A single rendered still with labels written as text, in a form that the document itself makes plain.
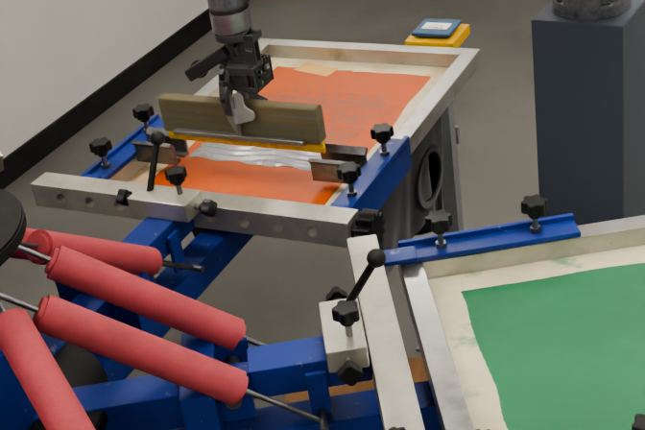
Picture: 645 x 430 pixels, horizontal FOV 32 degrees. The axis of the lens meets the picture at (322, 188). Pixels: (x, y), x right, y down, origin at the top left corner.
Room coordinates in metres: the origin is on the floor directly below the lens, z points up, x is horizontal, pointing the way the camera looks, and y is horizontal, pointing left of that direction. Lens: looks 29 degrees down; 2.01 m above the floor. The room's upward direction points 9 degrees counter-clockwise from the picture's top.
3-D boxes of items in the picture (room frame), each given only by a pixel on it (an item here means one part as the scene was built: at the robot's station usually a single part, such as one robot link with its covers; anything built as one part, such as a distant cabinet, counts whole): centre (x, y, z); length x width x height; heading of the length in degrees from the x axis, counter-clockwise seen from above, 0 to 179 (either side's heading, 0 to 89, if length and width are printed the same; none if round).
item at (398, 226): (2.16, -0.15, 0.77); 0.46 x 0.09 x 0.36; 151
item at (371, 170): (1.86, -0.09, 0.98); 0.30 x 0.05 x 0.07; 151
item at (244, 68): (2.00, 0.12, 1.21); 0.09 x 0.08 x 0.12; 61
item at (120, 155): (2.13, 0.39, 0.98); 0.30 x 0.05 x 0.07; 151
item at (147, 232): (1.71, 0.31, 1.02); 0.17 x 0.06 x 0.05; 151
